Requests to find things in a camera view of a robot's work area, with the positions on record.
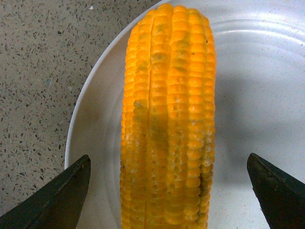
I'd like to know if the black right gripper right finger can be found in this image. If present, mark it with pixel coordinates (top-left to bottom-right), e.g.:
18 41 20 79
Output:
247 153 305 229

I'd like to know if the light blue plate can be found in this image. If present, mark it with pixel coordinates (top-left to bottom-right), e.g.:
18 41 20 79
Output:
65 0 305 229

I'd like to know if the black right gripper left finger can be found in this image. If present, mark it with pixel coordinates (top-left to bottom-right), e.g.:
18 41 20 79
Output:
0 155 91 229

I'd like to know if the yellow corn cob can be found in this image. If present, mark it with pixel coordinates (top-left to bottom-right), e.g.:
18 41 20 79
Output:
120 3 216 229

